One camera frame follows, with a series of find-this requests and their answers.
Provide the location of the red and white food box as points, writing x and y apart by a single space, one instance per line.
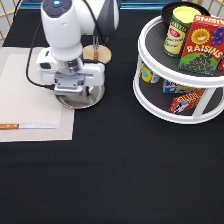
186 101

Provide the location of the yellow and blue can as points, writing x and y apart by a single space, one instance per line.
148 75

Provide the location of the red raisins box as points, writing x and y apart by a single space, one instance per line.
204 47

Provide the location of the beige woven placemat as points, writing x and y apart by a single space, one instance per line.
23 103

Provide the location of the knife with wooden handle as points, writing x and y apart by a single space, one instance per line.
26 126

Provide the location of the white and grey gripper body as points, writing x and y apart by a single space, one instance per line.
69 76

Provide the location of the yellow mustard can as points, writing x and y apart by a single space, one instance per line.
178 30

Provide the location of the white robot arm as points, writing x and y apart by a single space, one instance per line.
64 22

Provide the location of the round wooden coaster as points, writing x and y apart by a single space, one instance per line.
104 54

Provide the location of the fork with wooden handle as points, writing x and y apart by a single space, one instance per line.
95 47

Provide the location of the black bowl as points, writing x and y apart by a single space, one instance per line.
167 11

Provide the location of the round silver metal plate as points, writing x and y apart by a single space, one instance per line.
87 97

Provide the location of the blue and white food box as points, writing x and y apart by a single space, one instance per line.
172 87

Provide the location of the white two-tier turntable rack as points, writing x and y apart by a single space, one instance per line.
150 53

